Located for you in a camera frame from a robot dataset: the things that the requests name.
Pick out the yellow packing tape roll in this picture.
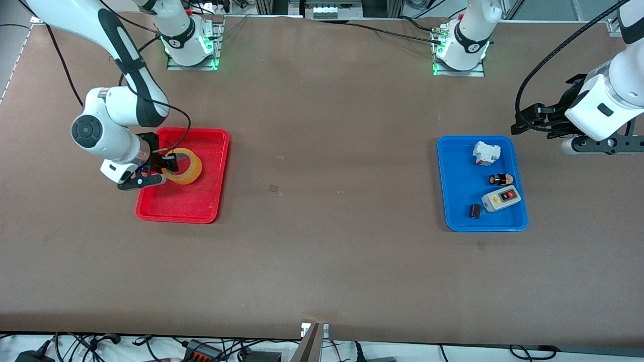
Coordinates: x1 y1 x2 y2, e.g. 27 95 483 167
161 147 203 186

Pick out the red plastic tray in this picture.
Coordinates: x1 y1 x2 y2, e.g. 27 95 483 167
135 127 230 224

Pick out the white circuit breaker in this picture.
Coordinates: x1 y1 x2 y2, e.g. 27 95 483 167
473 141 502 167

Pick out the blue plastic tray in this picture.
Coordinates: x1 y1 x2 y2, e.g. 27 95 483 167
436 135 529 233

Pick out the black orange power strip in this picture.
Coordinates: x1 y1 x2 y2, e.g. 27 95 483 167
182 339 223 362

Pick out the black power adapter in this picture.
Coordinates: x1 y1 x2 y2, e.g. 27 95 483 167
15 348 54 362

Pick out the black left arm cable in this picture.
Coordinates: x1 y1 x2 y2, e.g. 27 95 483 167
514 0 632 132

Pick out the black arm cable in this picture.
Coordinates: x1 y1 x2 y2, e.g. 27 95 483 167
514 0 632 132
18 0 192 154

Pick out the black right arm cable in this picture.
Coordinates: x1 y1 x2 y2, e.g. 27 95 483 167
18 0 192 154

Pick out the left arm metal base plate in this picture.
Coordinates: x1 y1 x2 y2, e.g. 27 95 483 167
432 20 486 78

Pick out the grey on-off switch box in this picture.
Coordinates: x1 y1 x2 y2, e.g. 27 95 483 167
481 185 522 213

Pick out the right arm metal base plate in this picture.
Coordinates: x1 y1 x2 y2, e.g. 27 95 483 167
166 15 225 71

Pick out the black table cable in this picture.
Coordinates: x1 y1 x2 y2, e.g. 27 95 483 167
346 21 439 45

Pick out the aluminium frame with connectors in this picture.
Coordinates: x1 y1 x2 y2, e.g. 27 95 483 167
289 0 364 20

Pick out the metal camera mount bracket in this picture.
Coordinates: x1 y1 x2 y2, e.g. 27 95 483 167
300 322 331 362

